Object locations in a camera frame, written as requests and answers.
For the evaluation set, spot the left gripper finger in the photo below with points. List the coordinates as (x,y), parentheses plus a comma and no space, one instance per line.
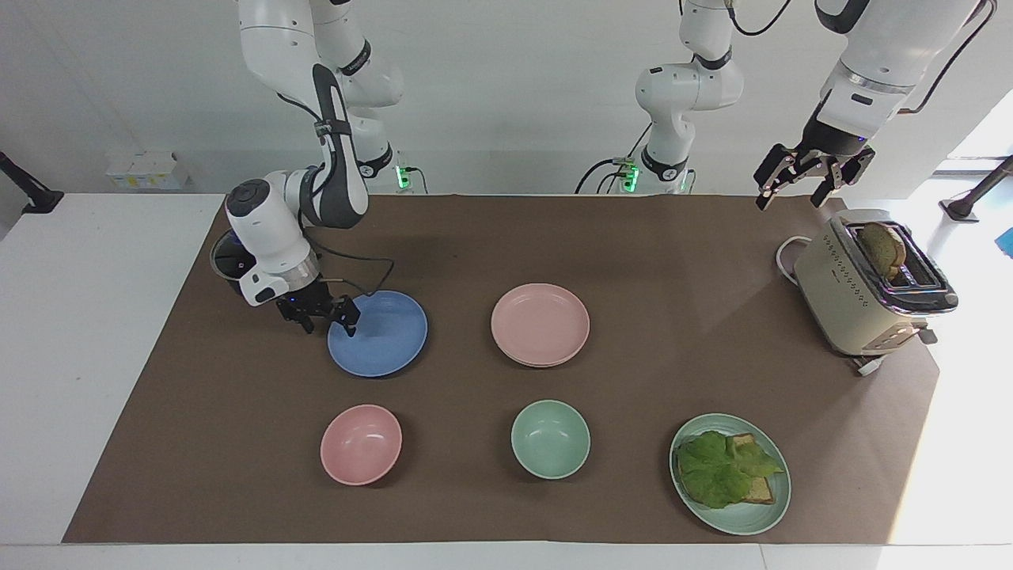
(772,178)
(847,170)

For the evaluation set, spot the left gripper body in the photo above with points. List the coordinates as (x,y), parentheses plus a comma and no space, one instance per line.
(835,141)

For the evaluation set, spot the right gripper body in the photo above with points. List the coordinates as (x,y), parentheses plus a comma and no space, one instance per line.
(305,301)

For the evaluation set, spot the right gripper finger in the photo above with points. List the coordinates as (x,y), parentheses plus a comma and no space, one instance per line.
(305,323)
(347,310)

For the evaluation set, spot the blue plate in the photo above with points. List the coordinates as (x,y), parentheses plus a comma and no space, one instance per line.
(384,336)

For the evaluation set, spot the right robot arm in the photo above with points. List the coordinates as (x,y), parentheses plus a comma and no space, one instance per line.
(273,229)

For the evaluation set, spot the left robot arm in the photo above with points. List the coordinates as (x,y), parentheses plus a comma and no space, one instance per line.
(681,95)

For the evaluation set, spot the bread slice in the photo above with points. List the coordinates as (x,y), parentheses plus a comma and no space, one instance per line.
(882,247)

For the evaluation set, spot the black round bowl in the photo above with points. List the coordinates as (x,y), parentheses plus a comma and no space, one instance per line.
(228,261)

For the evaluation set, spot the beige toaster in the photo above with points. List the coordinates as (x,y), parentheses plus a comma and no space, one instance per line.
(839,301)

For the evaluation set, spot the black stand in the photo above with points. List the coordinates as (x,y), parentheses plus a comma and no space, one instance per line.
(32,194)
(977,194)

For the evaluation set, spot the pink bowl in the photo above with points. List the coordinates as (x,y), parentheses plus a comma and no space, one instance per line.
(361,445)

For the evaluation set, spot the blue object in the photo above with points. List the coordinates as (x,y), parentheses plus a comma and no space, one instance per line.
(1007,242)

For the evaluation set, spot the pink plate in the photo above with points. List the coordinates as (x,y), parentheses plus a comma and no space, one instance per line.
(540,323)

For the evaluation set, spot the white boxes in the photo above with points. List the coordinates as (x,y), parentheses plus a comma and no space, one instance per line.
(146,172)

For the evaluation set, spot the beige plate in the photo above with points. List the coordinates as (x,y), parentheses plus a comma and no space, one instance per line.
(544,365)

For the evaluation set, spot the green bowl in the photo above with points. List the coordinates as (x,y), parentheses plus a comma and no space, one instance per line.
(550,439)

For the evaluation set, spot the green lettuce leaf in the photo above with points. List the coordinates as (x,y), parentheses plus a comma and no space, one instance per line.
(716,471)

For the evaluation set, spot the toast slice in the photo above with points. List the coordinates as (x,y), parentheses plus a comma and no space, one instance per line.
(760,491)

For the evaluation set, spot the green plate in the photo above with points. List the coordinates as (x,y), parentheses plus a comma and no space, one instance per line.
(740,518)

